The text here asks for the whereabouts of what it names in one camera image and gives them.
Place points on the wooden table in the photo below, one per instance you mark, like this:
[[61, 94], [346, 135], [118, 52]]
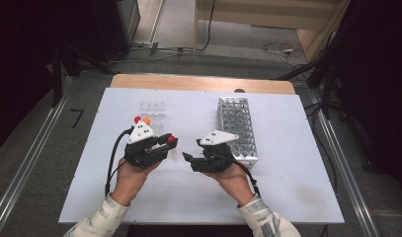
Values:
[[188, 83]]

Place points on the person's left hand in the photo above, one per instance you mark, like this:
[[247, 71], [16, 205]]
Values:
[[131, 182]]

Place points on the person's right hand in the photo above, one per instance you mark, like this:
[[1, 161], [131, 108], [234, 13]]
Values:
[[234, 184]]

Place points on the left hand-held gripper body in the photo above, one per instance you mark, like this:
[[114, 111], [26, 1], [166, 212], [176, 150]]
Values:
[[139, 154]]

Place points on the clear plastic tube rack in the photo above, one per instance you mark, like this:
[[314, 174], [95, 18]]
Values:
[[152, 110]]

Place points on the black tripod stand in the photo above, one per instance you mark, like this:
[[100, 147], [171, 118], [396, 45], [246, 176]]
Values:
[[327, 92]]

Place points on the metal tube rack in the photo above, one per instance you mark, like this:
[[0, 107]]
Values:
[[238, 115]]

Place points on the light wooden furniture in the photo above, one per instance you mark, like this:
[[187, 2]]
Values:
[[271, 15]]

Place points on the black metal stand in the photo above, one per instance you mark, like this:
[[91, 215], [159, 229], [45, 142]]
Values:
[[57, 82]]

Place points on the orange-capped test tube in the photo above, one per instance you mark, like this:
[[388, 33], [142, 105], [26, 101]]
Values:
[[146, 121]]

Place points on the metal floor rail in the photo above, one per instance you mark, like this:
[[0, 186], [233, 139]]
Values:
[[346, 191], [24, 164]]

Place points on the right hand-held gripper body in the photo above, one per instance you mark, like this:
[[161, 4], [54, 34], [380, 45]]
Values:
[[215, 163]]

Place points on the white board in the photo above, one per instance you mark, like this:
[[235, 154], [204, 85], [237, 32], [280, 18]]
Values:
[[287, 164]]

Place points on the black cabinet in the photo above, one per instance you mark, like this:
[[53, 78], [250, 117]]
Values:
[[119, 26]]

